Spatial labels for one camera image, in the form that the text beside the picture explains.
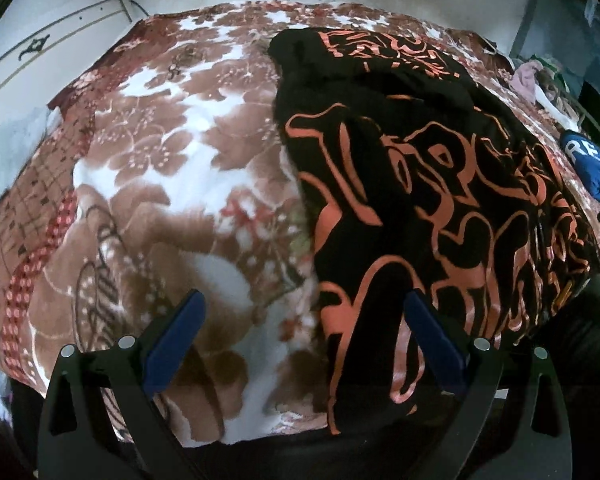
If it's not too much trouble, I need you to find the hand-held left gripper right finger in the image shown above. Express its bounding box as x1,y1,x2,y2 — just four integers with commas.
404,290,574,480

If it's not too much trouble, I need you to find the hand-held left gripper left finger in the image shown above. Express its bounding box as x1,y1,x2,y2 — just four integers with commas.
37,289,207,480

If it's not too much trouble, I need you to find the black hoodie with orange print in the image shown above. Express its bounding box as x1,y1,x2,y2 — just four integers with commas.
267,27,600,436

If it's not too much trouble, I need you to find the floral brown and white blanket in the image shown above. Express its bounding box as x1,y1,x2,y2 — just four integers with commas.
0,0,600,446

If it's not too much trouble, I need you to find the blue garment with white letters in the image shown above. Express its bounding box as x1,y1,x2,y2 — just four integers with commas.
560,130,600,216

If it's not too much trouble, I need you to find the pale grey cloth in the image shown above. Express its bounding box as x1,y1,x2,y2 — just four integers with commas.
0,110,61,211

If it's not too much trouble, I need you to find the pink cloth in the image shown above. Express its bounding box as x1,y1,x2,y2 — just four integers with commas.
510,60,543,93

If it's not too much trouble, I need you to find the white headboard panel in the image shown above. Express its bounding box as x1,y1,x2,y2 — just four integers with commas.
0,0,133,116

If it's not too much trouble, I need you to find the grey metal bunk bed frame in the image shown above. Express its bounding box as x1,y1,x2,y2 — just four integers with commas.
510,0,600,146

